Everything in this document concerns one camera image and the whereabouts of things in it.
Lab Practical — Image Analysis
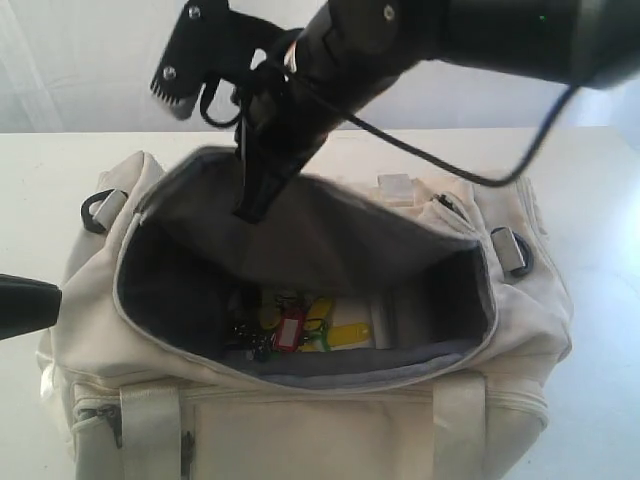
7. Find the beige canvas duffel bag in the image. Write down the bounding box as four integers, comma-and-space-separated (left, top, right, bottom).
37, 146, 572, 479

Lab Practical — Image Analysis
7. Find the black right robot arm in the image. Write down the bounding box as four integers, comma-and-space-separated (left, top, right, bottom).
236, 1, 639, 223

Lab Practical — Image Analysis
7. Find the white backdrop curtain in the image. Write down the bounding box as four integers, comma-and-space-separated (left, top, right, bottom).
0, 0, 640, 135

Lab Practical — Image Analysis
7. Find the bunch of colourful key tags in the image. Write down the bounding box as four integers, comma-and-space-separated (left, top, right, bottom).
225, 287, 374, 362

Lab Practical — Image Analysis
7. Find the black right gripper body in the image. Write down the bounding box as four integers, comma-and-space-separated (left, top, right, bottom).
235, 29, 340, 180

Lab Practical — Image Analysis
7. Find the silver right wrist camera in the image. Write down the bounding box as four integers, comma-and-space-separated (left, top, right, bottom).
150, 0, 284, 129

